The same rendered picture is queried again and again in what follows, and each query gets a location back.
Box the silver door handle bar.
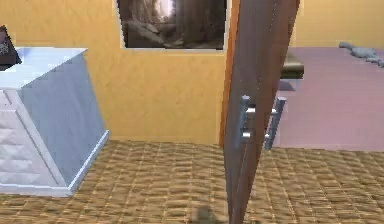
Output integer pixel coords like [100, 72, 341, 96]
[237, 95, 257, 149]
[264, 96, 287, 151]

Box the white chest of drawers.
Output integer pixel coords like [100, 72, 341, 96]
[0, 46, 111, 198]

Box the dark patterned box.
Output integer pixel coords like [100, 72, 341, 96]
[0, 25, 23, 72]

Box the grey cloth on floor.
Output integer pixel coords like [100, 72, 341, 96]
[338, 41, 384, 68]

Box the olive cushioned bench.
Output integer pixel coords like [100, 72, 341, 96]
[279, 52, 305, 91]

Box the brown wooden room door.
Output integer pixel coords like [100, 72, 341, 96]
[222, 0, 301, 224]

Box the dark framed wall picture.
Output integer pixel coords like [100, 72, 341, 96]
[115, 0, 229, 51]

